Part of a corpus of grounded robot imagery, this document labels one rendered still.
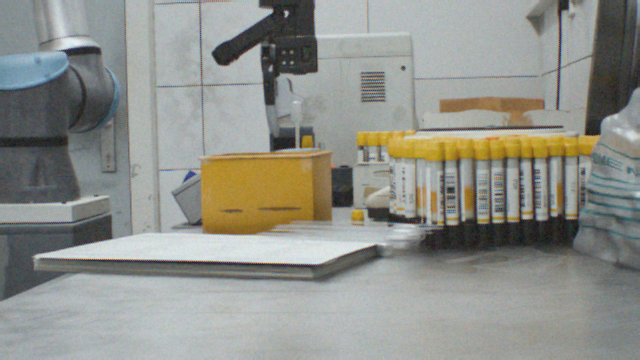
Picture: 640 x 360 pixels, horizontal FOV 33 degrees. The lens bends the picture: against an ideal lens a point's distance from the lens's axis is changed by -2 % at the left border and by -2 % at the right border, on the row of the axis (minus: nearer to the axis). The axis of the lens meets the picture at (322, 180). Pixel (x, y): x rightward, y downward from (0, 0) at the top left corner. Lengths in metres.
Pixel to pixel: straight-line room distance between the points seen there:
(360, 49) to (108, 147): 1.53
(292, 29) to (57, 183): 0.43
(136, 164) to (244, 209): 2.21
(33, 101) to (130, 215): 1.81
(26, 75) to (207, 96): 1.81
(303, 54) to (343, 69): 0.40
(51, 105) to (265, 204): 0.55
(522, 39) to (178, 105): 1.08
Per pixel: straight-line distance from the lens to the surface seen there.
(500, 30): 3.41
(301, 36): 1.68
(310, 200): 1.24
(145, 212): 3.46
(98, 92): 1.83
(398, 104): 2.08
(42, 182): 1.70
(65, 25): 1.85
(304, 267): 0.96
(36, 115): 1.70
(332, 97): 2.09
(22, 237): 1.66
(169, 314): 0.81
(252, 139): 3.44
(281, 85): 1.70
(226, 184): 1.26
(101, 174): 3.49
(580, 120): 1.80
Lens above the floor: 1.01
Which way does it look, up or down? 3 degrees down
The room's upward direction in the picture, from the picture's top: 2 degrees counter-clockwise
